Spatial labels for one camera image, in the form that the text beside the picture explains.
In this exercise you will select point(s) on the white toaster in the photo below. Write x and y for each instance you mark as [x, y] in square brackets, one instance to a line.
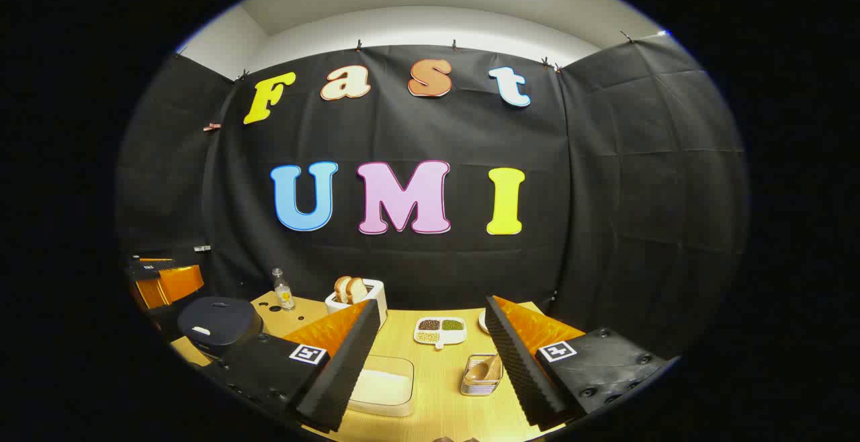
[377, 294]

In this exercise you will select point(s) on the black backdrop cloth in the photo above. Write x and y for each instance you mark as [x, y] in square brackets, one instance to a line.
[605, 193]

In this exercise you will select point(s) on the bread slice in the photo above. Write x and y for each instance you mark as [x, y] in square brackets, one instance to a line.
[357, 291]
[341, 289]

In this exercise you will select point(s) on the small glass bottle yellow label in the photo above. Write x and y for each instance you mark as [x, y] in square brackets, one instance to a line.
[284, 294]

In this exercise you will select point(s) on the pile of dark beans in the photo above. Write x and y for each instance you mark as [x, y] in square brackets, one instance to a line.
[428, 325]

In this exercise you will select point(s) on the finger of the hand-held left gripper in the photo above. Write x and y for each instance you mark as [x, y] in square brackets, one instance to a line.
[181, 284]

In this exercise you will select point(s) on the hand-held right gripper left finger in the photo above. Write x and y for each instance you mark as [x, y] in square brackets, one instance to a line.
[349, 361]

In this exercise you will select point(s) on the clear plastic container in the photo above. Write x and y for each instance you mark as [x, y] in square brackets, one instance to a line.
[403, 412]

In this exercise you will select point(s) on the wooden spoon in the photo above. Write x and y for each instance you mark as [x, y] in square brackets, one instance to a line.
[478, 371]

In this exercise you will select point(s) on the pile of green beans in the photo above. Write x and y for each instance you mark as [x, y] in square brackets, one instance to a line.
[452, 325]

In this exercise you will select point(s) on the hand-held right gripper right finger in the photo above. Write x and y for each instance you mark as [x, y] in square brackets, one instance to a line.
[517, 368]

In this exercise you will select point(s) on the pile of pale soybeans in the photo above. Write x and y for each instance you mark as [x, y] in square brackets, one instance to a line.
[428, 337]

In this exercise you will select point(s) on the white divided dish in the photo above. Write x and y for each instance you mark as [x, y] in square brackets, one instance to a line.
[451, 338]

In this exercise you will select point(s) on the white round plate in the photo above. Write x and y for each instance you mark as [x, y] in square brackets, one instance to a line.
[482, 322]

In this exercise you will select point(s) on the black and silver rice cooker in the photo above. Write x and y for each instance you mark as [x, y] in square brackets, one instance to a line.
[218, 321]

